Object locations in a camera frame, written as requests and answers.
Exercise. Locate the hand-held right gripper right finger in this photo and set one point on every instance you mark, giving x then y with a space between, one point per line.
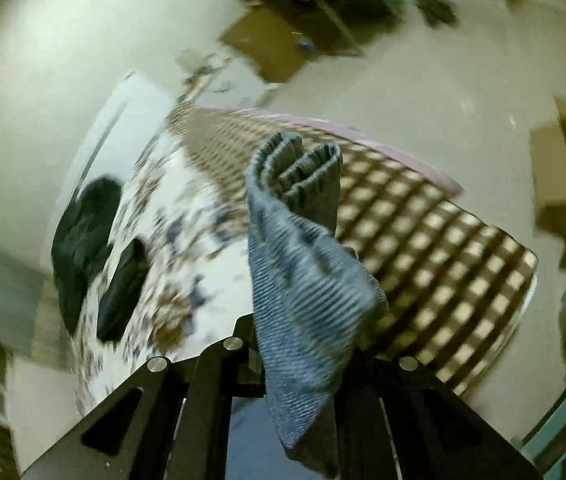
388 390

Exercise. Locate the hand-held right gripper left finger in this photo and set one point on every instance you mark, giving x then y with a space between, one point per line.
243 355

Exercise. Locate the blue striped cloth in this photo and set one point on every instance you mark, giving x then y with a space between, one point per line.
298 260

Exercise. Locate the white floral bed sheet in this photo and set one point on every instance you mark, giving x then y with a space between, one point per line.
178 240

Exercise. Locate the small dark folded garment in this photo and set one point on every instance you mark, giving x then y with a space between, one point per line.
123 290

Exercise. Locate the brown checkered blanket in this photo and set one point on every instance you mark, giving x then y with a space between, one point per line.
413 230

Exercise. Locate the large dark folded garment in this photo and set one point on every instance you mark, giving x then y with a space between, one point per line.
83 240

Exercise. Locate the brown cardboard sheet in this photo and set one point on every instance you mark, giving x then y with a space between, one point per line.
283 40

